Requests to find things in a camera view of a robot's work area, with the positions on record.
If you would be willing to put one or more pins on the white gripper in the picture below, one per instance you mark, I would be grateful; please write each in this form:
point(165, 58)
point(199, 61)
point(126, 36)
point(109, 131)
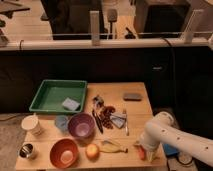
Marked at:
point(150, 145)

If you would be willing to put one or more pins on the orange red pepper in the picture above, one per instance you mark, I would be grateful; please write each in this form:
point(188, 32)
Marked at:
point(141, 151)

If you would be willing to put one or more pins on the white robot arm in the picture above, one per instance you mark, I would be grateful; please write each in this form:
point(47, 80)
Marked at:
point(160, 129)

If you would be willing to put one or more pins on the white plastic cup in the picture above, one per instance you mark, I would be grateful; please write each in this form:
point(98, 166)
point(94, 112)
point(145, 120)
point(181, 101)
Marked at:
point(31, 124)

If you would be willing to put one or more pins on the small metal cup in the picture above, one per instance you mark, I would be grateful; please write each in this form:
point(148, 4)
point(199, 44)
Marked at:
point(28, 151)

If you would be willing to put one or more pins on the blue object beside table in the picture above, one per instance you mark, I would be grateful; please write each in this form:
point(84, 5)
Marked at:
point(169, 150)

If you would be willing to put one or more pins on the yellow banana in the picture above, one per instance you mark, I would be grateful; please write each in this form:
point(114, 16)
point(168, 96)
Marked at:
point(109, 146)

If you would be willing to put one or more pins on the blue white packet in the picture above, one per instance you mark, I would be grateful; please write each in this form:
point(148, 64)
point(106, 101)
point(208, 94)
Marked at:
point(118, 119)

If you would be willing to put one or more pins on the silver knife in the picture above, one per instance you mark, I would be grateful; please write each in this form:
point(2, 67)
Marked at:
point(126, 122)

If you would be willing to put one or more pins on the yellow red apple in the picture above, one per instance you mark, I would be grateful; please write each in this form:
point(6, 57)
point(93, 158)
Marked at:
point(92, 151)

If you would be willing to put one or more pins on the dark grey sponge block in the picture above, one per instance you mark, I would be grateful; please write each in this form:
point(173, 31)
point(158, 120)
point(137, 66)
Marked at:
point(132, 97)

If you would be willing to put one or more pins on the dark red grape bunch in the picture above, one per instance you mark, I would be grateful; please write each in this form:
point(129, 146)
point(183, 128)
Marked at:
point(105, 116)

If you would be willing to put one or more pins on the small grey toy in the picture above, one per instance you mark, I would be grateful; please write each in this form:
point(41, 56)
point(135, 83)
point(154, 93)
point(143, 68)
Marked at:
point(98, 101)

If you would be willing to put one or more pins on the purple bowl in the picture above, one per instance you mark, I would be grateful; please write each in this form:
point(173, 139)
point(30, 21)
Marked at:
point(81, 125)

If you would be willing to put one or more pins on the orange bowl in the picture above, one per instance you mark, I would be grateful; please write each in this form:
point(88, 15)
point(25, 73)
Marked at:
point(64, 153)

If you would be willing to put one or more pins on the grey blue crumpled cloth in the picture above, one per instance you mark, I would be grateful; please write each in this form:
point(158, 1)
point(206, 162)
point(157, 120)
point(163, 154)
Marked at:
point(61, 122)

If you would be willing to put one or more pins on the blue sponge in tray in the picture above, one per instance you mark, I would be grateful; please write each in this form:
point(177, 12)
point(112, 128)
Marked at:
point(70, 104)

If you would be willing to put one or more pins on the green plastic tray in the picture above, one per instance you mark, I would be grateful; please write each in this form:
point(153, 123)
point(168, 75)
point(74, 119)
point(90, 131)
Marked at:
point(51, 94)

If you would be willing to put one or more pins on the black handled utensil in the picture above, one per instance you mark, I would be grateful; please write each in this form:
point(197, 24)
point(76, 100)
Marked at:
point(98, 122)

